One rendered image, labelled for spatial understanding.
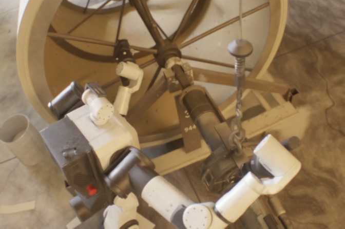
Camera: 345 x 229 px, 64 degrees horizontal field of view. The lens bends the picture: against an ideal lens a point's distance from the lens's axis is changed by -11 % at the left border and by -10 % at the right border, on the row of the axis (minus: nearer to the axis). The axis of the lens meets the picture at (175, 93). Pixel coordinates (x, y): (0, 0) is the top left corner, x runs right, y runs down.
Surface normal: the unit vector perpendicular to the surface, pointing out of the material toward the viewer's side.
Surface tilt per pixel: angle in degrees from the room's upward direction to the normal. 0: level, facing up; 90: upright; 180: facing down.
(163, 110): 4
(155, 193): 29
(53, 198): 0
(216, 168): 42
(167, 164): 0
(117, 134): 10
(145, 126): 18
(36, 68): 90
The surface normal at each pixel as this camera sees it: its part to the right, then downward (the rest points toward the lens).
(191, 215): -0.44, -0.28
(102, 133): 0.00, -0.75
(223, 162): -0.51, -0.44
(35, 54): 0.36, 0.66
